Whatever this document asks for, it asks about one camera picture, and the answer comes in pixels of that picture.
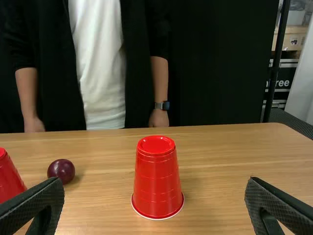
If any person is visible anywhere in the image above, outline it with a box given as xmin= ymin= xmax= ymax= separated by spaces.
xmin=0 ymin=0 xmax=176 ymax=134

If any cardboard box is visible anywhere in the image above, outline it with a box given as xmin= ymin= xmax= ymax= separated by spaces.
xmin=271 ymin=24 xmax=308 ymax=51

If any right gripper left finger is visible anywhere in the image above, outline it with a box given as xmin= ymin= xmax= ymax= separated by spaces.
xmin=0 ymin=176 xmax=66 ymax=235

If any dark purple ball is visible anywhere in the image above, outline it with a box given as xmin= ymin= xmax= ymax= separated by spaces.
xmin=46 ymin=159 xmax=76 ymax=186

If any black equipment case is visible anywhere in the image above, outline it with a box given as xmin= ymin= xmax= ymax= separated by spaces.
xmin=263 ymin=58 xmax=299 ymax=110

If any black mesh chair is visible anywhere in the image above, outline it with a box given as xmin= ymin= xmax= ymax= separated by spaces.
xmin=260 ymin=109 xmax=313 ymax=141

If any red cup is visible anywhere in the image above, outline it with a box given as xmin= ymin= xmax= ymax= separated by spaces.
xmin=0 ymin=147 xmax=28 ymax=204
xmin=131 ymin=135 xmax=185 ymax=220

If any white panel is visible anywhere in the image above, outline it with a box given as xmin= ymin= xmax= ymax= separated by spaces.
xmin=285 ymin=36 xmax=313 ymax=125

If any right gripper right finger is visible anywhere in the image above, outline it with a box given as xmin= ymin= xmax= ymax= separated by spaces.
xmin=244 ymin=176 xmax=313 ymax=235

